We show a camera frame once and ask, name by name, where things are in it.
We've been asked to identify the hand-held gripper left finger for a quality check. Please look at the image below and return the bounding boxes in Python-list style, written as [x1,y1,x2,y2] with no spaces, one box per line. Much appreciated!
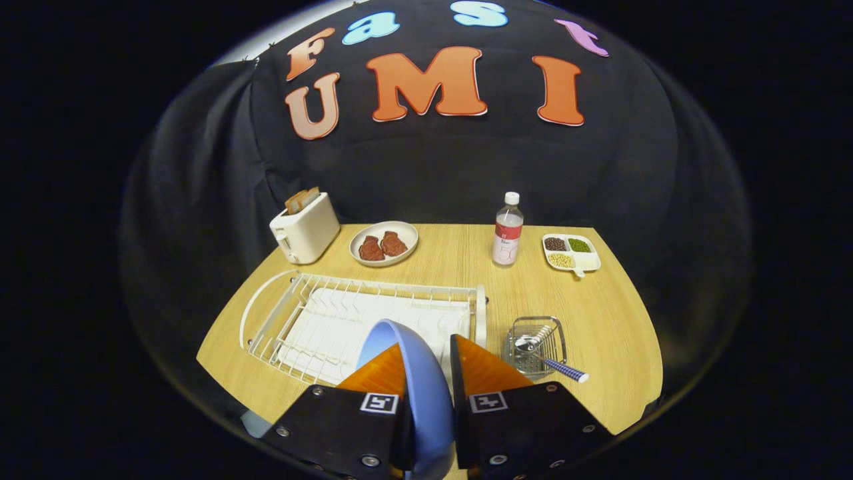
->
[261,343,415,480]

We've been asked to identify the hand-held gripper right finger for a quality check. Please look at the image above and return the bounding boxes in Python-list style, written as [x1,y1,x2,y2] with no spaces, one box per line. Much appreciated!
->
[450,334,614,480]

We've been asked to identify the metal wire basket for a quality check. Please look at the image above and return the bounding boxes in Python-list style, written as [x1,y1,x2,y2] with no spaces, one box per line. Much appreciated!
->
[503,316,568,378]

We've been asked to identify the spoon with blue checkered handle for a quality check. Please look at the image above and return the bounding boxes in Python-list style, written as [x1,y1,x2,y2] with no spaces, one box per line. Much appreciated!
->
[514,325,590,384]

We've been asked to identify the blue plate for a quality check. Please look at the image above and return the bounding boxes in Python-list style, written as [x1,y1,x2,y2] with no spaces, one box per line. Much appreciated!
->
[357,319,455,480]

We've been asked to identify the white wire dish rack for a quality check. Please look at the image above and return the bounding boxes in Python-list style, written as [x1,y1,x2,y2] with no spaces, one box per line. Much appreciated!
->
[239,269,488,387]

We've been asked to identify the white divided dish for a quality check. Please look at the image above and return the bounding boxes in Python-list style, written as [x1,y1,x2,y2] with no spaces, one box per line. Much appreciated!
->
[542,233,602,278]

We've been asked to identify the white plate with meat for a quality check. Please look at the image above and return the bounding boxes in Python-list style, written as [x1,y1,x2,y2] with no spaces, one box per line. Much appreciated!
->
[349,221,420,269]

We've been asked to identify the clear bottle with red label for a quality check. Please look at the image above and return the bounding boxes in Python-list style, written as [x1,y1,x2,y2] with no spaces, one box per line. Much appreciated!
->
[492,192,524,267]

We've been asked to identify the white toaster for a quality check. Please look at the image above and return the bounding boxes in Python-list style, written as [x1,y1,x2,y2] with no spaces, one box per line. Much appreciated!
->
[269,192,341,265]

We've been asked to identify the black backdrop cloth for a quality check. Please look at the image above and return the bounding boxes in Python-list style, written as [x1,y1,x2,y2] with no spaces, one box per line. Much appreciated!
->
[120,0,754,427]

